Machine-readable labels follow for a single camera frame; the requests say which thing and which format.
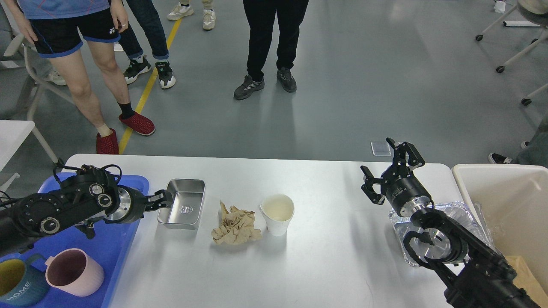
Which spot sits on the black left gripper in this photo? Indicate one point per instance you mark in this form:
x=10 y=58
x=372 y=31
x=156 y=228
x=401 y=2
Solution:
x=132 y=204

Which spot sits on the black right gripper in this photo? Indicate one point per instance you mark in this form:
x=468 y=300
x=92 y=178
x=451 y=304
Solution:
x=399 y=186

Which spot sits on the stainless steel rectangular container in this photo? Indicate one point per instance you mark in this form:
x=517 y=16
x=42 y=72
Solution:
x=185 y=213

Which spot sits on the pink mug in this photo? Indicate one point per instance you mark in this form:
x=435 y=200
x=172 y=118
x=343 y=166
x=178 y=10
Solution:
x=75 y=272

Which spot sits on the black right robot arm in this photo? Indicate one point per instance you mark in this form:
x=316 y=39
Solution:
x=475 y=275

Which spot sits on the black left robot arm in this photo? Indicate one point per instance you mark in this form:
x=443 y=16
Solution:
x=91 y=195

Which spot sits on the clear floor plate left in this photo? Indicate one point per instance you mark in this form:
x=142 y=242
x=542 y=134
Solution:
x=381 y=149

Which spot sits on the blue plastic tray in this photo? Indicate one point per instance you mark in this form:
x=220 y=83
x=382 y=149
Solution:
x=109 y=248

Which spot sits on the aluminium foil tray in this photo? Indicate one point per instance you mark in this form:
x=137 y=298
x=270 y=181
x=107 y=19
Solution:
x=457 y=210

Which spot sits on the crumpled brown paper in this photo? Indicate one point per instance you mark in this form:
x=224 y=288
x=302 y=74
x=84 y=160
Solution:
x=236 y=226

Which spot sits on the beige plastic bin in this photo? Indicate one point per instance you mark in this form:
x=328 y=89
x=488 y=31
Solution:
x=514 y=202

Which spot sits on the white paper cup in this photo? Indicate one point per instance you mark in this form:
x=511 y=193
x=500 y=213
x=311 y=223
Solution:
x=277 y=211

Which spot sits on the person in grey jeans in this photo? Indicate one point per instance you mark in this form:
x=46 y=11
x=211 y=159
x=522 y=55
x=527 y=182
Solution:
x=534 y=152

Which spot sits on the blue HOME mug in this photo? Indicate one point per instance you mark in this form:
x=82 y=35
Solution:
x=22 y=284

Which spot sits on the white side table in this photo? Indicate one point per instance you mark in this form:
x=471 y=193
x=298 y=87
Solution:
x=13 y=133

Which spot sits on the brown paper in bin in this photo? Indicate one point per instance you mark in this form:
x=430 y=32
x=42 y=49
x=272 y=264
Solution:
x=526 y=280

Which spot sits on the person in beige trousers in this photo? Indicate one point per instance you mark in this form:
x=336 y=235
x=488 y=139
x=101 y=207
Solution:
x=183 y=8

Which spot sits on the person in blue shirt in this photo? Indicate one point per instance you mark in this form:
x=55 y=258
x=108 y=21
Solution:
x=58 y=28

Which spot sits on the person in black trousers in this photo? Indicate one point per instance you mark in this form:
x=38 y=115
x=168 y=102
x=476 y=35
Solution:
x=261 y=15

